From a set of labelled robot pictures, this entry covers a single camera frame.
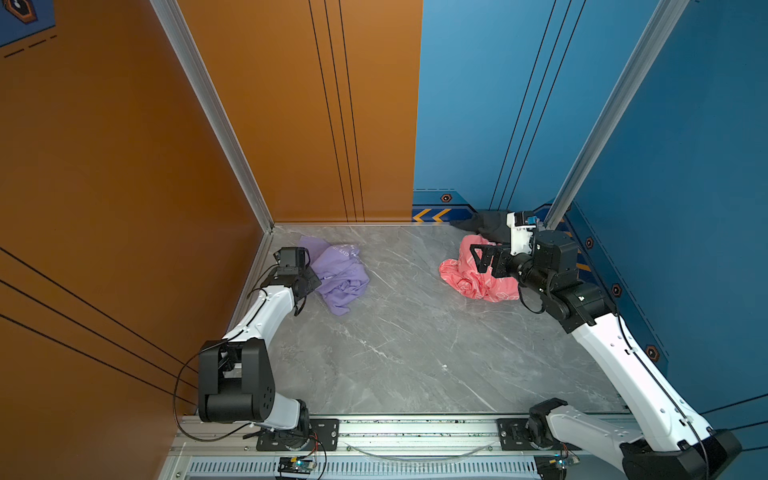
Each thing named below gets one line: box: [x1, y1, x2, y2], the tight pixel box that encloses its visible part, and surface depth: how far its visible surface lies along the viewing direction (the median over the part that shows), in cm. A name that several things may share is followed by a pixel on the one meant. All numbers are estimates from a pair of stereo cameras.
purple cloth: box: [298, 235, 370, 316], surface depth 98 cm
